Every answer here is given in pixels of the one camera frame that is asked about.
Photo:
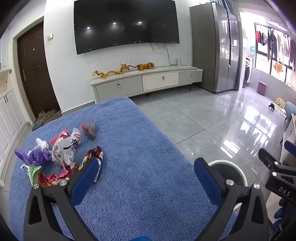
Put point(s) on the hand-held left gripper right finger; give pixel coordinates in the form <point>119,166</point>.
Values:
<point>205,178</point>

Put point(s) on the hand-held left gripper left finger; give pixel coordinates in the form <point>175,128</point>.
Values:
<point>84,183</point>

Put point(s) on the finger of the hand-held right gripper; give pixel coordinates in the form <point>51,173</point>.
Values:
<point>268,158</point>
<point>291,146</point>

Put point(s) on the white-rimmed round trash bin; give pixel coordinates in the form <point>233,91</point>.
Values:
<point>222,169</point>

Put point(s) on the white printed plastic bag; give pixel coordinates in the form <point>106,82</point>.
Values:
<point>64,148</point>

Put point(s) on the purple plastic bag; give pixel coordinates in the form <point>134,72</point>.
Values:
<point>34,156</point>

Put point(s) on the person's right hand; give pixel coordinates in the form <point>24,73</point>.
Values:
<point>281,208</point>

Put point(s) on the long white table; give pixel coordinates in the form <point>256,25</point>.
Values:
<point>289,136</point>

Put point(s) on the bright red crumpled wrapper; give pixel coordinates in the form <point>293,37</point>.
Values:
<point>55,178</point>

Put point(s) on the dark red snack wrapper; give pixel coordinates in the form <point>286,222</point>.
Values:
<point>91,154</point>

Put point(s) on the teal sofa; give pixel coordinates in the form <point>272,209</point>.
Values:
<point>291,110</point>

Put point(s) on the small black toy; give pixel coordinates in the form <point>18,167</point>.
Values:
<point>271,107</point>

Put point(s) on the yellow cloth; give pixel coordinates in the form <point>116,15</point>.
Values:
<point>279,102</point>

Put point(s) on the flat red packet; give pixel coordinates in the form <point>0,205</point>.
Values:
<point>57,138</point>

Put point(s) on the green and white packet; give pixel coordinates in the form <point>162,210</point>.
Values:
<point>32,171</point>

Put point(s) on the clear wrapper with red end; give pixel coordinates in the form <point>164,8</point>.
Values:
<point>89,129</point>

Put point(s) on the small white plastic scrap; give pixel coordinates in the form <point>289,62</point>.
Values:
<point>42,143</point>

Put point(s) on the blue fleece blanket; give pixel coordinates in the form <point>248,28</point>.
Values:
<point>138,150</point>

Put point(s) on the purple stool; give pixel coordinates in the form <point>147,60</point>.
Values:
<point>262,87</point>

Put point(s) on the pile of shoes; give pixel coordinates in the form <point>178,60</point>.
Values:
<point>46,114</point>

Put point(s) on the washing machine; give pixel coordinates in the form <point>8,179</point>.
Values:
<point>246,73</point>

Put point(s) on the hanging clothes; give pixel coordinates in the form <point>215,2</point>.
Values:
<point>275,44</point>

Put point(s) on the white television cabinet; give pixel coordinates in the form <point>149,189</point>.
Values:
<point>129,84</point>

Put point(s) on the golden dragon figurine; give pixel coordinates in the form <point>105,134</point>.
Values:
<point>108,73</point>

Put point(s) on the dark brown door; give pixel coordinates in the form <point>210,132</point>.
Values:
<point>37,74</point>

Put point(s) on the grey refrigerator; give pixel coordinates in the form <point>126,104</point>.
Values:
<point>210,46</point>

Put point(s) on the golden tiger figurine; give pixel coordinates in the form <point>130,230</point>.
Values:
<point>145,66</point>

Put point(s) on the white wall cupboards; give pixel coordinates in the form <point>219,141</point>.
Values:
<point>9,111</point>

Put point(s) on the white light switch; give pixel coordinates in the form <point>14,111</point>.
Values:
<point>49,36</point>

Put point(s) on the wall-mounted black television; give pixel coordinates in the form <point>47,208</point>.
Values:
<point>124,23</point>

